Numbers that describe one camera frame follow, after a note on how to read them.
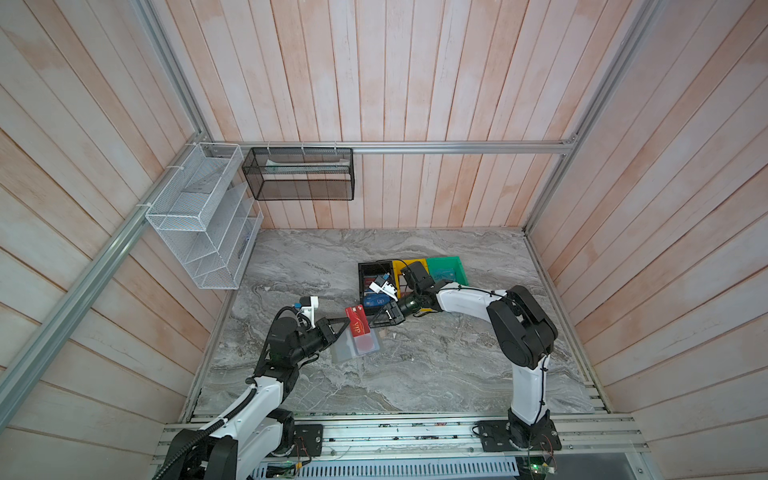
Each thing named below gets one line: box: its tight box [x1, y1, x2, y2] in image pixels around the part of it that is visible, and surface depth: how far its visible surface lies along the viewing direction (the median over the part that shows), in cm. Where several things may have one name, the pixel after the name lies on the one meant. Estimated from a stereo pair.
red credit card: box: [345, 304, 371, 337], surface depth 83 cm
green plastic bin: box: [426, 256, 469, 286], surface depth 106 cm
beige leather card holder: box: [331, 326, 380, 363], surface depth 90 cm
